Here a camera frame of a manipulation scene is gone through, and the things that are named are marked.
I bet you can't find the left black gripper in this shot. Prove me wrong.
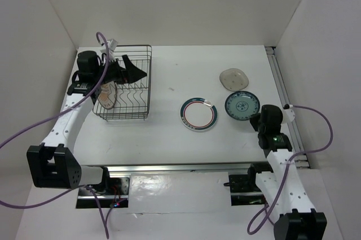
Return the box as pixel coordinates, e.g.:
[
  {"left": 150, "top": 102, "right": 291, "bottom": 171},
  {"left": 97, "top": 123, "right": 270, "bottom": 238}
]
[{"left": 94, "top": 54, "right": 146, "bottom": 86}]

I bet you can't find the blue patterned plate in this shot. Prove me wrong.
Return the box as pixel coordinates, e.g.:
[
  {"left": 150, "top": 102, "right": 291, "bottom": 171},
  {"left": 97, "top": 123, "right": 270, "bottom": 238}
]
[{"left": 224, "top": 91, "right": 261, "bottom": 121}]

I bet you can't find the orange sunburst plate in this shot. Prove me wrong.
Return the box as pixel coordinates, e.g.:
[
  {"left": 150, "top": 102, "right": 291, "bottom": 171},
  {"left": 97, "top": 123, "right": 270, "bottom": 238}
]
[{"left": 98, "top": 82, "right": 117, "bottom": 110}]

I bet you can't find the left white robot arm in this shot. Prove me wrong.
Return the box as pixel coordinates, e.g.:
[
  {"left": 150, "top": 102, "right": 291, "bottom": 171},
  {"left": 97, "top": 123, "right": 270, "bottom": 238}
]
[{"left": 27, "top": 50, "right": 148, "bottom": 194}]

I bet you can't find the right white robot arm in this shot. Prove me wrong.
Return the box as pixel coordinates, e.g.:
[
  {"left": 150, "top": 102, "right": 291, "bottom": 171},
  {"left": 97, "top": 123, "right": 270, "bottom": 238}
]
[{"left": 246, "top": 104, "right": 327, "bottom": 239}]

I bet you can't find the clear grey glass plate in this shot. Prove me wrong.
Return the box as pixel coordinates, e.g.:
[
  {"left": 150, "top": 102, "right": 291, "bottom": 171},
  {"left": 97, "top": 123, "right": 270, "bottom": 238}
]
[{"left": 219, "top": 68, "right": 249, "bottom": 91}]

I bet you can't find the teal red rimmed plate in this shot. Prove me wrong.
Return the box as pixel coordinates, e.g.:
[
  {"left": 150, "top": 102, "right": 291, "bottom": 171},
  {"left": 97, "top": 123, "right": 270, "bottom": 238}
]
[{"left": 179, "top": 97, "right": 218, "bottom": 132}]

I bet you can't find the grey wire dish rack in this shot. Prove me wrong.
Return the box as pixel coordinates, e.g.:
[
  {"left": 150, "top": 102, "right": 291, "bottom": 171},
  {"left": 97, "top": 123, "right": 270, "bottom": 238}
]
[{"left": 93, "top": 45, "right": 152, "bottom": 121}]

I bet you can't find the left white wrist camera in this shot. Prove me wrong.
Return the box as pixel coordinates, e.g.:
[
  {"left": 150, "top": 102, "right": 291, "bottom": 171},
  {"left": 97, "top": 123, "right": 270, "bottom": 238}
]
[{"left": 100, "top": 39, "right": 118, "bottom": 62}]

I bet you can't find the aluminium rail right side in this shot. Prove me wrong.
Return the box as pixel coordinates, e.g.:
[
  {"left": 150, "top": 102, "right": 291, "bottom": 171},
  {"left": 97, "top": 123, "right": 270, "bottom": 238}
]
[{"left": 265, "top": 46, "right": 311, "bottom": 169}]

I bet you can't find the aluminium rail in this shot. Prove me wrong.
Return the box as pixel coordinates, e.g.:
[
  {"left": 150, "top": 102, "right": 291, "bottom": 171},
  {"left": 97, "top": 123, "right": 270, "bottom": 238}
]
[
  {"left": 265, "top": 46, "right": 311, "bottom": 169},
  {"left": 63, "top": 160, "right": 271, "bottom": 174}
]

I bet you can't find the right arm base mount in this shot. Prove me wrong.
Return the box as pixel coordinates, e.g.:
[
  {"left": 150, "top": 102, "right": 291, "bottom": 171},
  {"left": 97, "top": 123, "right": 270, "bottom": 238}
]
[{"left": 223, "top": 162, "right": 273, "bottom": 206}]

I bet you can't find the aluminium rail front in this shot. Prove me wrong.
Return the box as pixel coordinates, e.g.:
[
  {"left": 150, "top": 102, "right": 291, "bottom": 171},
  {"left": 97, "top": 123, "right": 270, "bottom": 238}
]
[{"left": 63, "top": 160, "right": 271, "bottom": 174}]

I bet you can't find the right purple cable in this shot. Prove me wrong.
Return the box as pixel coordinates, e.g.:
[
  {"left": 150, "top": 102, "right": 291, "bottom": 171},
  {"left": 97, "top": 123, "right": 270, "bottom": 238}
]
[{"left": 247, "top": 104, "right": 334, "bottom": 235}]

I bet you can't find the purple cable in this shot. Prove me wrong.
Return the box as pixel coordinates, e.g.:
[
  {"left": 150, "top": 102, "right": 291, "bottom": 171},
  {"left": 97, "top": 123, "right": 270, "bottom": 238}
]
[
  {"left": 0, "top": 32, "right": 122, "bottom": 239},
  {"left": 247, "top": 104, "right": 334, "bottom": 235}
]

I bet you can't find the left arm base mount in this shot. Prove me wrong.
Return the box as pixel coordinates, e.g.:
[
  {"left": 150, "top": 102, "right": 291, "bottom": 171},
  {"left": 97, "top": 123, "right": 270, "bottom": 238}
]
[{"left": 76, "top": 176, "right": 130, "bottom": 209}]

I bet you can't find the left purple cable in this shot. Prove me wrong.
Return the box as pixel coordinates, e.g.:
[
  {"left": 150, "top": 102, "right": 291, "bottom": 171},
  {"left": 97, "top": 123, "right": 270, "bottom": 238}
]
[{"left": 0, "top": 32, "right": 122, "bottom": 239}]

